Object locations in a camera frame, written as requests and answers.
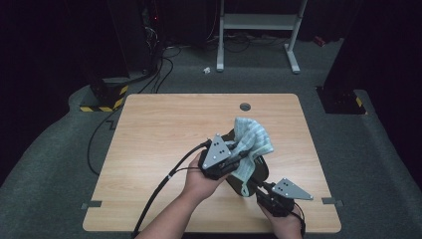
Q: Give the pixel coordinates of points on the light blue striped cloth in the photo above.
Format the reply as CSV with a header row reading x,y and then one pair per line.
x,y
253,139

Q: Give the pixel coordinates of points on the grey tape strip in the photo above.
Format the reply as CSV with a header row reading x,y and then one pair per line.
x,y
91,204
331,201

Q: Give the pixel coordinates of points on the grey round table grommet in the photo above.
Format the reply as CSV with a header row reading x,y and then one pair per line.
x,y
245,107

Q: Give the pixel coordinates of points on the dark equipment rack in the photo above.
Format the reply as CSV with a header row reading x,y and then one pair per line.
x,y
151,33

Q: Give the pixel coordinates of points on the black base with yellow corner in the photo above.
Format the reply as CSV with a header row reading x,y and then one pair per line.
x,y
341,101

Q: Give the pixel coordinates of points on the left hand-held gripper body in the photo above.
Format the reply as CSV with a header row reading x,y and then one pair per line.
x,y
215,159

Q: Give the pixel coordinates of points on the black yellow striped base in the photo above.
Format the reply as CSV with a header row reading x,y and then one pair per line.
x,y
103,99

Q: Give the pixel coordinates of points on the white metal stand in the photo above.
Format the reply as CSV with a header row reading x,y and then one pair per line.
x,y
258,21

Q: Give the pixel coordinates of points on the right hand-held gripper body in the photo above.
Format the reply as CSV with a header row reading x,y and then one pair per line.
x,y
278,199

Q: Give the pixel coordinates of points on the small red object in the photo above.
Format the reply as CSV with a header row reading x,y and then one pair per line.
x,y
319,41

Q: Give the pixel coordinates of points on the small white scrap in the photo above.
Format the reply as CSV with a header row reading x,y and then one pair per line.
x,y
206,70

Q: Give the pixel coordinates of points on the person's left hand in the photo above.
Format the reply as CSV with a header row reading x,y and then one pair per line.
x,y
199,186

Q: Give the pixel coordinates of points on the person's right hand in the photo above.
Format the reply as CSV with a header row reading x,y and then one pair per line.
x,y
283,224

